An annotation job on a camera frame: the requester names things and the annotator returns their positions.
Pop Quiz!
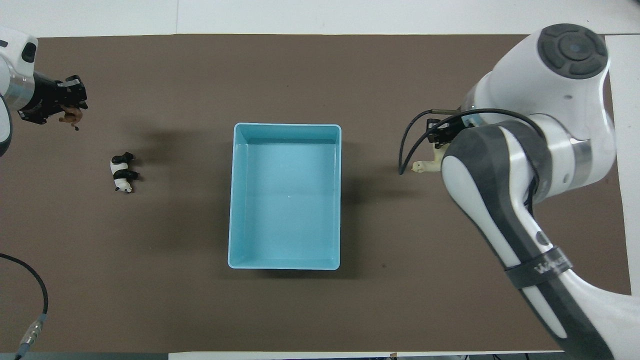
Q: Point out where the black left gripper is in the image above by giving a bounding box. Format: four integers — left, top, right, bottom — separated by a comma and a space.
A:
17, 71, 90, 126

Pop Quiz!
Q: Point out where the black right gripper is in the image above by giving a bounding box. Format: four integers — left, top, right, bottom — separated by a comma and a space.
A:
425, 116, 471, 150

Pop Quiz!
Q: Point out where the brown lion toy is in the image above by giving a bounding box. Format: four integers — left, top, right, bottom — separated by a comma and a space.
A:
58, 104, 84, 132

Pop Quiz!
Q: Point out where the cream horse toy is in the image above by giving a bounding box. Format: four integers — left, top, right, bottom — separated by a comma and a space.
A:
411, 149, 447, 174

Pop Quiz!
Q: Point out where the black white panda toy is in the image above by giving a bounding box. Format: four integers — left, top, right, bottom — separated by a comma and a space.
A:
110, 152, 141, 194

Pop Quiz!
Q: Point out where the light blue storage box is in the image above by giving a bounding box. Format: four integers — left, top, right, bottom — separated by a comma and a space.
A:
227, 122, 342, 271

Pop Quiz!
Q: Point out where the brown table mat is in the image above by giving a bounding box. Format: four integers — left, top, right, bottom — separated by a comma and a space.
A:
0, 33, 632, 354

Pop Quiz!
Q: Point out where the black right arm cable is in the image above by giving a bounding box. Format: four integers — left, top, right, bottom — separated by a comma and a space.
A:
398, 108, 547, 206

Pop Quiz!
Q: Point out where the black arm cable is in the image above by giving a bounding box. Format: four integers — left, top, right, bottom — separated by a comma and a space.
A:
398, 108, 547, 206
0, 252, 50, 360

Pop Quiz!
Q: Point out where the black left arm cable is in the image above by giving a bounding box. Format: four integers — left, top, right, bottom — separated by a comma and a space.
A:
0, 252, 50, 360

